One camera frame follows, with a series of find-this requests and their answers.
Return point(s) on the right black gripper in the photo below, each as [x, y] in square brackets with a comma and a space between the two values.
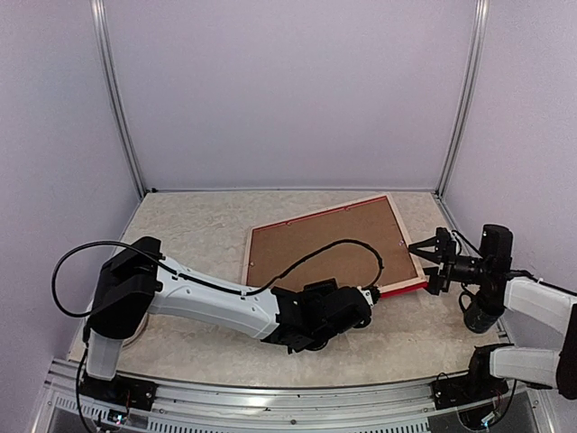
[444, 254]

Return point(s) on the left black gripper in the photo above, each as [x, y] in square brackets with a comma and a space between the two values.
[309, 296]

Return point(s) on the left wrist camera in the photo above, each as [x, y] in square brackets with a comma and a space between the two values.
[321, 288]

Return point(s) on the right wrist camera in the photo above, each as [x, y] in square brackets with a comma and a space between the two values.
[496, 249]

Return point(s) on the left aluminium post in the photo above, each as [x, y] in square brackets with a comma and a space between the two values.
[104, 45]

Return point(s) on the right aluminium post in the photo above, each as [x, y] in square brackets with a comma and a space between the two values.
[465, 100]

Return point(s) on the red wooden picture frame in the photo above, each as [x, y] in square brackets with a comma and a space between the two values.
[375, 221]

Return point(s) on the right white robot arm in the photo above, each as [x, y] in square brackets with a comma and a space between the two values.
[492, 365]

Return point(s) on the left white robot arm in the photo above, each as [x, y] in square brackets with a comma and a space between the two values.
[140, 280]

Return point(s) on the dark green mug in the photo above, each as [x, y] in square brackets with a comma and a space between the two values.
[478, 314]

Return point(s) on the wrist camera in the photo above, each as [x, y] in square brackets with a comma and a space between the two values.
[321, 288]
[496, 249]

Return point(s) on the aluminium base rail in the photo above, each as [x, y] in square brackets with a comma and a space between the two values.
[179, 406]

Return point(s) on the aluminium post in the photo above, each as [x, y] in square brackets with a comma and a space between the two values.
[104, 45]
[465, 100]

